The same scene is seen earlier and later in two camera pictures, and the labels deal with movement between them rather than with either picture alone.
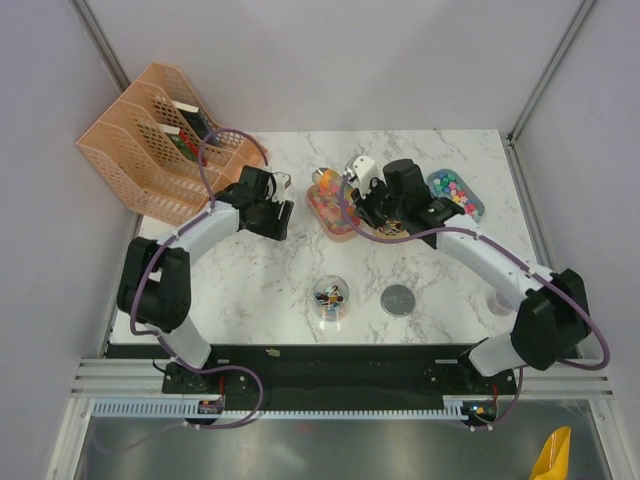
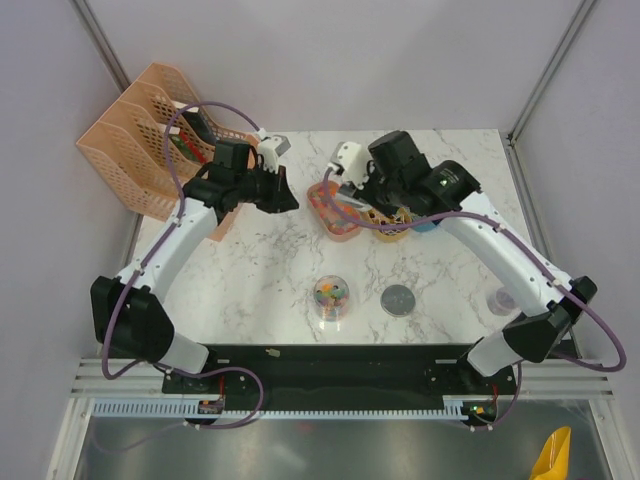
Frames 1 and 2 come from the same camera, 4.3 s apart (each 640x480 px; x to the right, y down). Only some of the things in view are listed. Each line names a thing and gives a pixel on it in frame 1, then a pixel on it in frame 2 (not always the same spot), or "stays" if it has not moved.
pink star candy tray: (326, 203) stays
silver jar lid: (397, 300) stays
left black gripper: (276, 230) -> (280, 198)
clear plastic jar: (331, 296) stays
